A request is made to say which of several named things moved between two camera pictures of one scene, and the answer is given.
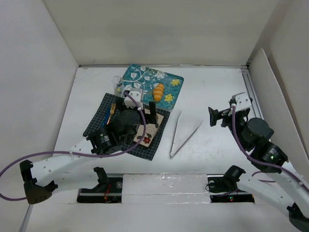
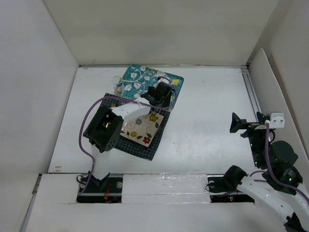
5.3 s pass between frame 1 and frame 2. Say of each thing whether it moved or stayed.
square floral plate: stayed
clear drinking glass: stayed
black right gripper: moved
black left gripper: moved
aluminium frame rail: stayed
